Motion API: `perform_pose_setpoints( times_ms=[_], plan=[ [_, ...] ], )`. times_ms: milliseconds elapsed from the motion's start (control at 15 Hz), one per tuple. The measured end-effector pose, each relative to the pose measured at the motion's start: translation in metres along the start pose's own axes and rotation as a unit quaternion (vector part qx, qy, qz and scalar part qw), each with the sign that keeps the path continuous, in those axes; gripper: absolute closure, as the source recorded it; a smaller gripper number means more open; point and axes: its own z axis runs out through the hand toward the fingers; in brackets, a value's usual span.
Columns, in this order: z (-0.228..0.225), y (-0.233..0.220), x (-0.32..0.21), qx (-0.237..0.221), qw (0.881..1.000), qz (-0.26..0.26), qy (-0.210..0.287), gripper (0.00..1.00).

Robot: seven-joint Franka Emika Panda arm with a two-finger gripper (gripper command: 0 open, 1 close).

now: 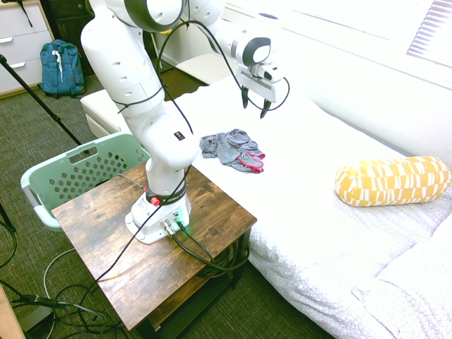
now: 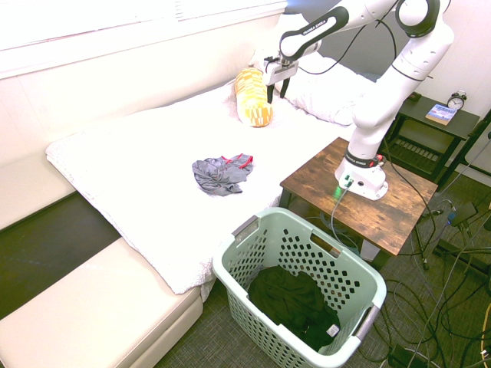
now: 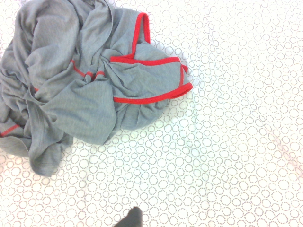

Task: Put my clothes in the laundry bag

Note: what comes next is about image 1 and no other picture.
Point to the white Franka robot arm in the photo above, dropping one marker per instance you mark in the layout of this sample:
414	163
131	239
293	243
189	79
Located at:
120	70

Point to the white cushioned ottoman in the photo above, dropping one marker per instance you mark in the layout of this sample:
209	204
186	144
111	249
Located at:
201	67

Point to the cream upholstered bench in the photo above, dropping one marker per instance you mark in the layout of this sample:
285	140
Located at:
95	106

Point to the mint green laundry basket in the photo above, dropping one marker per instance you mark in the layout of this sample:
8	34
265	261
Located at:
53	176

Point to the window blinds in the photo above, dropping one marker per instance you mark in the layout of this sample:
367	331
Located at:
432	31

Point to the black tripod leg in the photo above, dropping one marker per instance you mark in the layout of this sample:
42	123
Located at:
5	217
35	97

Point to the yellow white patterned bolster pillow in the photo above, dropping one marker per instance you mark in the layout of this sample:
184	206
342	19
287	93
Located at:
392	180

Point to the white bed with duvet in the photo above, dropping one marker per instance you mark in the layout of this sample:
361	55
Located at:
300	183

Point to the dark wooden cabinet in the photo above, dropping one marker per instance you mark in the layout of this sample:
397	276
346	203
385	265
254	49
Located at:
67	21

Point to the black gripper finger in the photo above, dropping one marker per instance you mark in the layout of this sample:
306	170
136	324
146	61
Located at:
244	97
265	108

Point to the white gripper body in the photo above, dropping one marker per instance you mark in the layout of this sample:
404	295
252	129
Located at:
256	84

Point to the light wooden board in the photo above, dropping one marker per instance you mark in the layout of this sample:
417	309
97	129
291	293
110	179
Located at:
8	318

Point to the blue backpack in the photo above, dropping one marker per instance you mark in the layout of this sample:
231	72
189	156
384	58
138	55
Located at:
61	67

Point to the white drawer dresser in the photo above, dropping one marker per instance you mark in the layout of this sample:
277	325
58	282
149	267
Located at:
21	46

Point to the rustic wooden side table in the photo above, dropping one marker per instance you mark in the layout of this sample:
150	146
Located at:
106	229

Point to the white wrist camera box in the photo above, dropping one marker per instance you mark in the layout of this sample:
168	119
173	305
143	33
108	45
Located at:
273	72

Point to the grey clothes with red trim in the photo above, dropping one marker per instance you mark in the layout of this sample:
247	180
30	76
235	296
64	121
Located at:
229	148

